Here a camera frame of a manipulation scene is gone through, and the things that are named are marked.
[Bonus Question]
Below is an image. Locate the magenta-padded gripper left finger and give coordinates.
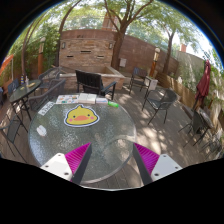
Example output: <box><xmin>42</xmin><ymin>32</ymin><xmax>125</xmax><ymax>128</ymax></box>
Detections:
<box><xmin>39</xmin><ymin>142</ymin><xmax>93</xmax><ymax>185</ymax></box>

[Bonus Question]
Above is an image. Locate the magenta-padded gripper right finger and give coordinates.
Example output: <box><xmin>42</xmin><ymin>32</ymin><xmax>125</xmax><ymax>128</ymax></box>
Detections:
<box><xmin>132</xmin><ymin>142</ymin><xmax>184</xmax><ymax>186</ymax></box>

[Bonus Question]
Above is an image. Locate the white computer mouse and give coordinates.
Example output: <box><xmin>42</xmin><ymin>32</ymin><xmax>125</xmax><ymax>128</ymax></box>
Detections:
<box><xmin>35</xmin><ymin>125</ymin><xmax>48</xmax><ymax>138</ymax></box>

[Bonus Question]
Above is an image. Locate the yellow duck mouse pad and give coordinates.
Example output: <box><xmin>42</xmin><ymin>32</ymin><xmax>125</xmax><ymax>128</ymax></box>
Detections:
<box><xmin>63</xmin><ymin>103</ymin><xmax>101</xmax><ymax>128</ymax></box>

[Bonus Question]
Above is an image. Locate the black folding chair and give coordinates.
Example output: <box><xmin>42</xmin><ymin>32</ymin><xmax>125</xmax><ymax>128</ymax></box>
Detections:
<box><xmin>178</xmin><ymin>109</ymin><xmax>209</xmax><ymax>148</ymax></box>

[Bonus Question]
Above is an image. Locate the black mesh metal chair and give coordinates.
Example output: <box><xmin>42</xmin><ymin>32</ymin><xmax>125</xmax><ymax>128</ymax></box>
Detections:
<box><xmin>0</xmin><ymin>114</ymin><xmax>29</xmax><ymax>164</ymax></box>

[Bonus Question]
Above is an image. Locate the white license plate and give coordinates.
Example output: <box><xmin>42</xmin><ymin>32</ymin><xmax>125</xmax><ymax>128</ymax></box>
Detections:
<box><xmin>37</xmin><ymin>101</ymin><xmax>56</xmax><ymax>117</ymax></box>

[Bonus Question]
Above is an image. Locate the dark wicker round chair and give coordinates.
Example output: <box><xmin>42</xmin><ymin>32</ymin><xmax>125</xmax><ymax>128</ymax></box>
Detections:
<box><xmin>141</xmin><ymin>88</ymin><xmax>179</xmax><ymax>126</ymax></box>

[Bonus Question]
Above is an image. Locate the colourful sticker sheet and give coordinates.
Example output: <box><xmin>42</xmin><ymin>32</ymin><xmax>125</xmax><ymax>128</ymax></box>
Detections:
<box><xmin>55</xmin><ymin>94</ymin><xmax>80</xmax><ymax>105</ymax></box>

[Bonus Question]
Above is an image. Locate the grey wicker armchair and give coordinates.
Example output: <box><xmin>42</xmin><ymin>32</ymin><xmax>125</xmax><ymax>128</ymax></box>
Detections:
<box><xmin>28</xmin><ymin>78</ymin><xmax>67</xmax><ymax>112</ymax></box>
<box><xmin>37</xmin><ymin>67</ymin><xmax>63</xmax><ymax>91</ymax></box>

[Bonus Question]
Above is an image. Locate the white book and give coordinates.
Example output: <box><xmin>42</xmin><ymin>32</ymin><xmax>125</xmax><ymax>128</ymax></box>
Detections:
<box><xmin>77</xmin><ymin>92</ymin><xmax>89</xmax><ymax>104</ymax></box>
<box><xmin>87</xmin><ymin>93</ymin><xmax>98</xmax><ymax>105</ymax></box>

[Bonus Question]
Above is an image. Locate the green packet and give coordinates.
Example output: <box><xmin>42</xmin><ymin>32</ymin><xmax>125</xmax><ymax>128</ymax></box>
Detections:
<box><xmin>107</xmin><ymin>100</ymin><xmax>120</xmax><ymax>109</ymax></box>

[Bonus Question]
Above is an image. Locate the dark round patio table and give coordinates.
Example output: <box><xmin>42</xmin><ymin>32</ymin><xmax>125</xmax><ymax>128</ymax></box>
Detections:
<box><xmin>8</xmin><ymin>79</ymin><xmax>42</xmax><ymax>121</ymax></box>

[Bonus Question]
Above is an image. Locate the white planter box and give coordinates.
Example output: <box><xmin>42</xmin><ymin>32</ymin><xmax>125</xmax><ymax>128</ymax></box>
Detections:
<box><xmin>145</xmin><ymin>75</ymin><xmax>159</xmax><ymax>92</ymax></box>

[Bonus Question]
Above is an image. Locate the black slatted wooden chair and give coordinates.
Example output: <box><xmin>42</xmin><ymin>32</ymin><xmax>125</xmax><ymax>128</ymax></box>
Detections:
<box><xmin>75</xmin><ymin>69</ymin><xmax>118</xmax><ymax>101</ymax></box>

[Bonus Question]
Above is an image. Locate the blue patio chair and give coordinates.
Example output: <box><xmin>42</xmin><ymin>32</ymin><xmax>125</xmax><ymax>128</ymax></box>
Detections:
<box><xmin>6</xmin><ymin>78</ymin><xmax>20</xmax><ymax>98</ymax></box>

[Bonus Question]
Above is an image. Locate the red folded umbrella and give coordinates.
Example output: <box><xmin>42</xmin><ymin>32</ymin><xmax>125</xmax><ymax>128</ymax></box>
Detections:
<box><xmin>194</xmin><ymin>59</ymin><xmax>212</xmax><ymax>109</ymax></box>

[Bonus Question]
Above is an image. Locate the stone raised basin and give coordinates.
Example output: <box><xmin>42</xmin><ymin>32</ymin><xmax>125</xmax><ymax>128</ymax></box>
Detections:
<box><xmin>59</xmin><ymin>65</ymin><xmax>127</xmax><ymax>92</ymax></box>

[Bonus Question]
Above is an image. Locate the leafy garden tree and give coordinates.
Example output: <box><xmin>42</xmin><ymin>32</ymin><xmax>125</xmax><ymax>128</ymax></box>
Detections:
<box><xmin>57</xmin><ymin>0</ymin><xmax>83</xmax><ymax>68</ymax></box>
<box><xmin>161</xmin><ymin>28</ymin><xmax>178</xmax><ymax>75</ymax></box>
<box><xmin>20</xmin><ymin>13</ymin><xmax>46</xmax><ymax>79</ymax></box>
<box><xmin>103</xmin><ymin>0</ymin><xmax>156</xmax><ymax>71</ymax></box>

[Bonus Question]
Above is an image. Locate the orange parasol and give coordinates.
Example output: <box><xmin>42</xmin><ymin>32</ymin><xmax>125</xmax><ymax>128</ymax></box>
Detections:
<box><xmin>0</xmin><ymin>54</ymin><xmax>15</xmax><ymax>77</ymax></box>

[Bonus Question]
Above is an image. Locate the black metal frame chair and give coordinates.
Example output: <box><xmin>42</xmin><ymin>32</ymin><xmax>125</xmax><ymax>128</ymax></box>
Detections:
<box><xmin>128</xmin><ymin>66</ymin><xmax>150</xmax><ymax>97</ymax></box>

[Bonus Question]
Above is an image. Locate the wooden lamp post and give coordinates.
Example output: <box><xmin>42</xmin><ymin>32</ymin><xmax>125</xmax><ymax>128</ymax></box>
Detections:
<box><xmin>149</xmin><ymin>47</ymin><xmax>162</xmax><ymax>78</ymax></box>
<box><xmin>36</xmin><ymin>36</ymin><xmax>47</xmax><ymax>78</ymax></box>

